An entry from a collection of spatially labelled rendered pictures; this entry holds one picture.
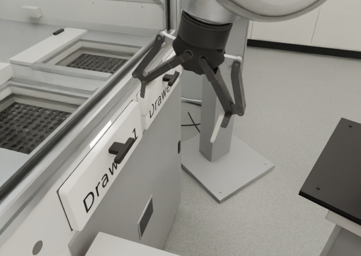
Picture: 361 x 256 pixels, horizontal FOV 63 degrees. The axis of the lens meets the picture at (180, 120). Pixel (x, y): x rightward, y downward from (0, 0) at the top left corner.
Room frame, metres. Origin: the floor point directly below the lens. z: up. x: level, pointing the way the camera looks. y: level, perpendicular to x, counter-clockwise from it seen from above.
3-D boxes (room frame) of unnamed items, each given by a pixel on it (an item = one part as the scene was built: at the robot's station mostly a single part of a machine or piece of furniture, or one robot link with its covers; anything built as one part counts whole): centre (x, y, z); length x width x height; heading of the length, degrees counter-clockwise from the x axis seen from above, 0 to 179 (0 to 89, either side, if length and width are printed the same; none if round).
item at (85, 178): (0.45, 0.15, 0.87); 0.29 x 0.02 x 0.11; 163
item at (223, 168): (1.34, -0.24, 0.51); 0.50 x 0.45 x 1.02; 36
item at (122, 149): (0.44, 0.12, 0.91); 0.07 x 0.04 x 0.01; 163
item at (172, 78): (0.74, 0.03, 0.91); 0.07 x 0.04 x 0.01; 163
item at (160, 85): (0.75, 0.06, 0.87); 0.29 x 0.02 x 0.11; 163
